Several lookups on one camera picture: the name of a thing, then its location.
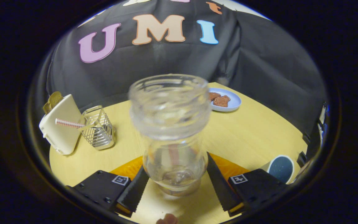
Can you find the brown toast slice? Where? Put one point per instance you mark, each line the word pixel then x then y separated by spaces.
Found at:
pixel 52 101

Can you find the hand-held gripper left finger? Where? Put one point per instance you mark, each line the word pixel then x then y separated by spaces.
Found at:
pixel 134 193

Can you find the round brown coaster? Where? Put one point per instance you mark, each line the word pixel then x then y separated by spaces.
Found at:
pixel 179 193

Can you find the wooden table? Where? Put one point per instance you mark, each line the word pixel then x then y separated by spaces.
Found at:
pixel 244 137

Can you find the red striped straw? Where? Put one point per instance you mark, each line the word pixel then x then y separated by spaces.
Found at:
pixel 68 123

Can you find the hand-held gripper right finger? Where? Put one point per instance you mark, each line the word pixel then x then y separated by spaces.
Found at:
pixel 221 186

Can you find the blue and white cup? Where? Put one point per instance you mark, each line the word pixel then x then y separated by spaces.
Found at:
pixel 281 169

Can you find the white toaster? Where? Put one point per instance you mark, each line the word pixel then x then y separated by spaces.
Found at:
pixel 61 137

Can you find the light blue plate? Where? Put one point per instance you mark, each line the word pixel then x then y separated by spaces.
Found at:
pixel 234 101

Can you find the brown meat piece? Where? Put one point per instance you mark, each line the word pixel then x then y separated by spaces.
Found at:
pixel 213 95
pixel 222 101

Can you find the clear plastic bottle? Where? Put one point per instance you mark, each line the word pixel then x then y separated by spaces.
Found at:
pixel 169 109

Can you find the black backdrop cloth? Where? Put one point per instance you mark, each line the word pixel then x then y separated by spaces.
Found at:
pixel 166 62

